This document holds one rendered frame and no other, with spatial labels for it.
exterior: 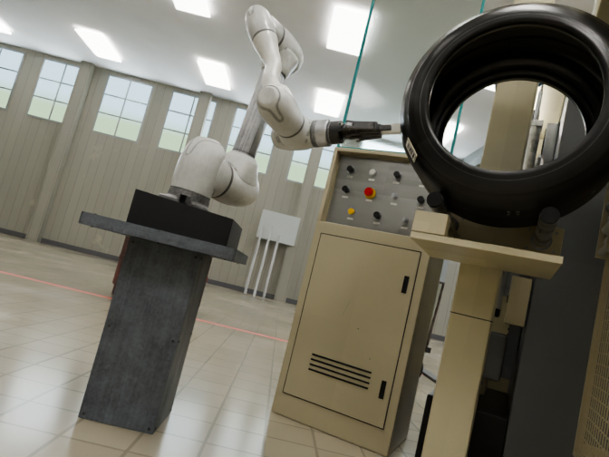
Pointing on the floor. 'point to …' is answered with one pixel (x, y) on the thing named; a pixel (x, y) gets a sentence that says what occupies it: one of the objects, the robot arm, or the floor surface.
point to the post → (477, 287)
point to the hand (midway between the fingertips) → (392, 129)
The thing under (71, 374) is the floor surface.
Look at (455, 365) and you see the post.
